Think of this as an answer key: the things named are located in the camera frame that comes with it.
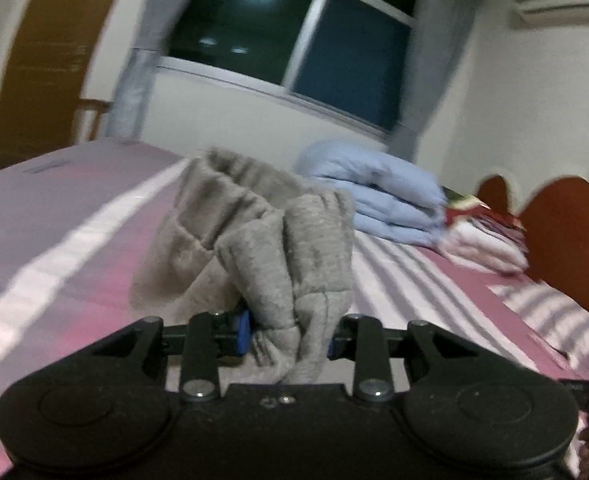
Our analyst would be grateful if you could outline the light blue folded duvet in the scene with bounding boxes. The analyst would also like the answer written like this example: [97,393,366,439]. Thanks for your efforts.
[294,140,448,249]

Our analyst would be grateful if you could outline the striped pillow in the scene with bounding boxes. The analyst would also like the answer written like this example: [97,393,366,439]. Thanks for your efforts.
[489,282,589,377]

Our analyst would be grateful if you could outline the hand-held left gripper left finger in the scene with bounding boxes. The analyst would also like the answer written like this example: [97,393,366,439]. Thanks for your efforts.
[91,309,250,405]

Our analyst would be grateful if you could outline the wooden chair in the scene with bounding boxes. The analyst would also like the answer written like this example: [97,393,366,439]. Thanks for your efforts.
[76,97,114,142]

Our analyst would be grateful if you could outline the white folded blanket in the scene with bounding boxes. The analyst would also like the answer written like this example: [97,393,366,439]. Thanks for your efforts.
[437,220,531,275]

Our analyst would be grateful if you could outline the floral patterned cloth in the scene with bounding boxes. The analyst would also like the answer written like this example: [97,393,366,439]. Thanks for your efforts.
[441,187,491,212]

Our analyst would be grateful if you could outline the maroon folded clothes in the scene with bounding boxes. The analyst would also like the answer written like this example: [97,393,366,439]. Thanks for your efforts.
[445,204,528,247]

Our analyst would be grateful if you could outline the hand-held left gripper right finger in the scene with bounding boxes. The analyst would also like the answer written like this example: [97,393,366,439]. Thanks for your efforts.
[325,314,458,405]

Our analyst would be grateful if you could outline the grey pants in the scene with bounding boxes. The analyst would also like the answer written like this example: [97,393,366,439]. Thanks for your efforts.
[130,146,358,386]

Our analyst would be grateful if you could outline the sliding glass window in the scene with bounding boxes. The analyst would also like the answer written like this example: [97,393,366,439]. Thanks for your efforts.
[156,0,421,139]

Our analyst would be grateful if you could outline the red-brown wooden headboard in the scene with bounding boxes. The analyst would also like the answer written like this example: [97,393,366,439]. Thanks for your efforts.
[475,174,589,331]

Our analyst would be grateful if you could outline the brown wooden door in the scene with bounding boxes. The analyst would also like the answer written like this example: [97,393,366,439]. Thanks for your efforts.
[0,0,136,166]

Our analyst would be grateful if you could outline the grey curtain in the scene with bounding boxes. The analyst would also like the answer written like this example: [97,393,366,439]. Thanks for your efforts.
[105,0,216,141]
[388,0,486,154]

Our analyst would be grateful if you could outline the bed with striped sheet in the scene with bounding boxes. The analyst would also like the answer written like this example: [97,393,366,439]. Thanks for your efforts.
[0,137,589,480]

